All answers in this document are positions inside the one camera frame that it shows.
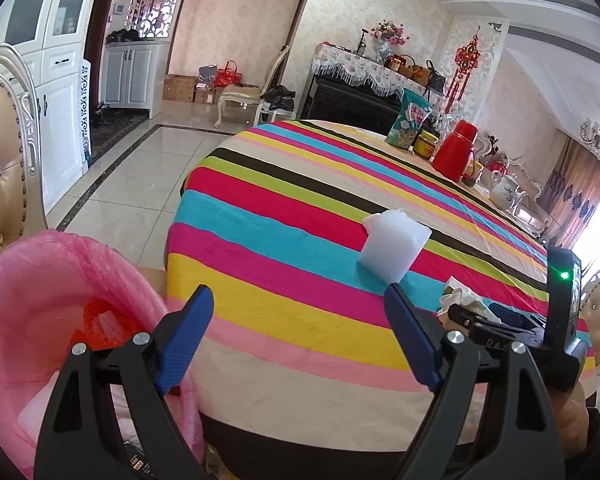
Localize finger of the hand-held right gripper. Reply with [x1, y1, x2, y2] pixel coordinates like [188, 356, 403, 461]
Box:
[447, 304, 548, 356]

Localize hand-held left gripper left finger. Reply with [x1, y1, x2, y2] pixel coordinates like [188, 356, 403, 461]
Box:
[34, 284, 216, 480]

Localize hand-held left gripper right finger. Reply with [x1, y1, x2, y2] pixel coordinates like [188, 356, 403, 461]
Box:
[382, 282, 568, 480]

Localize black printed box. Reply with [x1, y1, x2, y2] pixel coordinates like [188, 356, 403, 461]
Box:
[491, 302, 548, 332]

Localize paper wrapper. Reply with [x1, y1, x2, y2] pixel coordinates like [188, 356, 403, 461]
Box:
[439, 276, 498, 323]

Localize orange foam fruit net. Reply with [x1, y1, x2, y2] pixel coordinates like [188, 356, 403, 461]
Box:
[70, 297, 141, 356]

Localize white plastic cup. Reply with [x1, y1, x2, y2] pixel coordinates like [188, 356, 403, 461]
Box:
[358, 208, 432, 283]

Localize pink plastic bag bin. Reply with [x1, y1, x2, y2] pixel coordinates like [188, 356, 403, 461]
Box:
[0, 230, 206, 480]

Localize person's right hand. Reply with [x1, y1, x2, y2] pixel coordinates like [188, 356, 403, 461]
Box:
[550, 385, 591, 461]

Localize brown patterned curtain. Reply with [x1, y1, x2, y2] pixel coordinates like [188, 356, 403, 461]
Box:
[537, 135, 600, 246]

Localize white ceramic teapot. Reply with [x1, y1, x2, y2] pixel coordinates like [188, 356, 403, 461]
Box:
[489, 170, 528, 207]

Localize striped colourful tablecloth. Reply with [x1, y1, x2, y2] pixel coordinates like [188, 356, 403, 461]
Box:
[162, 119, 596, 448]

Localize yellow-lid glass jar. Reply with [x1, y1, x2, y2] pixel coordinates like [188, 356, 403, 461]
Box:
[462, 157, 485, 187]

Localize red thermos jug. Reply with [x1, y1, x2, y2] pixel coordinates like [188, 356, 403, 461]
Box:
[431, 120, 481, 181]

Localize yellow-lid jar with label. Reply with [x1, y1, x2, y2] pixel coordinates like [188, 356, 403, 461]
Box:
[412, 129, 441, 161]

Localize green snack bag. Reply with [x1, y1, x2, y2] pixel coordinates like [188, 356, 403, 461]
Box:
[385, 87, 433, 151]

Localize black piano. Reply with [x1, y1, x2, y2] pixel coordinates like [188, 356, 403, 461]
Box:
[300, 75, 406, 133]

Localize white patterned panel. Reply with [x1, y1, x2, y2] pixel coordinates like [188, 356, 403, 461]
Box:
[80, 60, 94, 166]

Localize cardboard box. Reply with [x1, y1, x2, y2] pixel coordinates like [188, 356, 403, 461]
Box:
[162, 74, 197, 102]

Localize cream cushioned chair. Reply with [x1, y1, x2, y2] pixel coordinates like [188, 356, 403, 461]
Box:
[214, 45, 291, 128]

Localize black handbag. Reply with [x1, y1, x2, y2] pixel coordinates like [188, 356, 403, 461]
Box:
[425, 60, 448, 92]

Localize black cloth bundle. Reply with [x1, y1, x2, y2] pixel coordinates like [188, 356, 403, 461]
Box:
[260, 85, 297, 111]

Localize low white cabinet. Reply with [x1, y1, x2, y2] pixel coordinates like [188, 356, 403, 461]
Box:
[102, 40, 171, 118]

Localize red bag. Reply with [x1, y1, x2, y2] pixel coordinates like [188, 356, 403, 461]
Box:
[215, 60, 243, 88]

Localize woven basket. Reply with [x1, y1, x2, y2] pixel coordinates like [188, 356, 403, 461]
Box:
[386, 54, 423, 78]

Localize floral lace piano cover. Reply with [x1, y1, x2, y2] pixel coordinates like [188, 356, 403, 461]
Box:
[312, 42, 446, 98]

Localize tall white glass-door cabinet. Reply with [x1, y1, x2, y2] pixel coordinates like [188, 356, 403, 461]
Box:
[0, 0, 98, 216]

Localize vase with pink flowers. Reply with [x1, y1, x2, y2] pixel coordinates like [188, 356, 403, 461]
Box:
[370, 20, 411, 61]

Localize white carved screen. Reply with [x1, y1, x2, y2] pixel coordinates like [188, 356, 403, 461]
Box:
[125, 0, 191, 43]

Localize red knot wall ornament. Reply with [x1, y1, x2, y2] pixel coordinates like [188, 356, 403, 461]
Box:
[445, 35, 483, 111]

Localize dark wooden door frame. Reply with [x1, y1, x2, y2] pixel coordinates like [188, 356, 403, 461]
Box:
[82, 0, 126, 111]

